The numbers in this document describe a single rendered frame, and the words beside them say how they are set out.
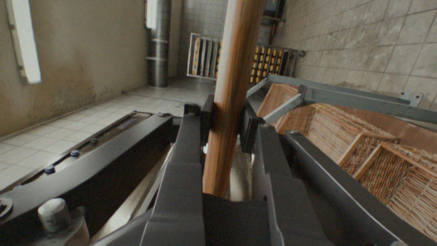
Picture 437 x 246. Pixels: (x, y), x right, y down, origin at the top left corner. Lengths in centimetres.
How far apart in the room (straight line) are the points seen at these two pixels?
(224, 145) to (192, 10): 525
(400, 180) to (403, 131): 16
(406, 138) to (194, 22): 503
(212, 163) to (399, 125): 72
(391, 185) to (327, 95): 36
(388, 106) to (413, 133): 11
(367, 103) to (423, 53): 96
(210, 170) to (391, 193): 69
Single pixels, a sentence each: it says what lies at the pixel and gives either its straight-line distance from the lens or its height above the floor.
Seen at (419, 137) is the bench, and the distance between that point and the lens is 77.
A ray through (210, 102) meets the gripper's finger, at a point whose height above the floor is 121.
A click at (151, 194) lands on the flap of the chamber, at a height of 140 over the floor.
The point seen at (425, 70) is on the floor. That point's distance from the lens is 157.
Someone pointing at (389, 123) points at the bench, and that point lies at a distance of 83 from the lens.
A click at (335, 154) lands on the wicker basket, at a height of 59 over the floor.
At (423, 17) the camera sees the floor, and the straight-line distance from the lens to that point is 173.
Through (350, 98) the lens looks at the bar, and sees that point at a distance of 65.
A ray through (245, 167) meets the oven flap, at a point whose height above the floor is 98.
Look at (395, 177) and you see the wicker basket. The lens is 76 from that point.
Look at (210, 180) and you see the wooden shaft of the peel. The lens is 19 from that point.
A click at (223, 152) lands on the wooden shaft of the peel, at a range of 17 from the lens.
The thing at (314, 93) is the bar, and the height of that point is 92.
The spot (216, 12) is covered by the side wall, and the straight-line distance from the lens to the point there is 529.
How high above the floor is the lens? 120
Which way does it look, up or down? 1 degrees down
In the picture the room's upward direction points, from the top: 82 degrees counter-clockwise
